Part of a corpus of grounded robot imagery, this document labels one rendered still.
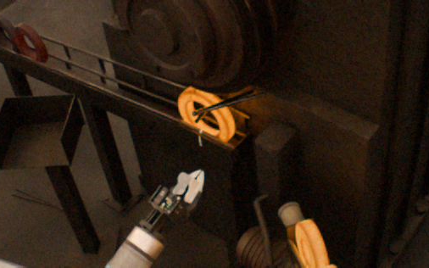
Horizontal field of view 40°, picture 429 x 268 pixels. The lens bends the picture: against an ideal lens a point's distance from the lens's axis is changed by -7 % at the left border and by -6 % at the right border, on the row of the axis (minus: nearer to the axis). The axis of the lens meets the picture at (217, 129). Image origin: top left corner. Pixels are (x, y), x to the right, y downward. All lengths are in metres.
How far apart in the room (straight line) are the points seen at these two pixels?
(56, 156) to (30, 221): 0.72
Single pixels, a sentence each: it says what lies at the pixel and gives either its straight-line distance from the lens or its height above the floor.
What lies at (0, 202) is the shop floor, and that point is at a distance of 2.82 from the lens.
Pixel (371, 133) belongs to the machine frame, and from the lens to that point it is 1.55.
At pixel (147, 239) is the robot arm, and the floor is 0.74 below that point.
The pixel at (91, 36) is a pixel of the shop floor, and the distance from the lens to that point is 3.55.
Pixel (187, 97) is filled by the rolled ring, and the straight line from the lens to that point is 1.76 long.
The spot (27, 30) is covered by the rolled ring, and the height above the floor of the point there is 0.74.
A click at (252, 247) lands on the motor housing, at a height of 0.52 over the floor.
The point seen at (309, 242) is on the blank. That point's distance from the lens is 1.45.
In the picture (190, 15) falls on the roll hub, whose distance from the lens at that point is 1.38.
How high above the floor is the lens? 1.97
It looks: 44 degrees down
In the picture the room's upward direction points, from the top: 8 degrees counter-clockwise
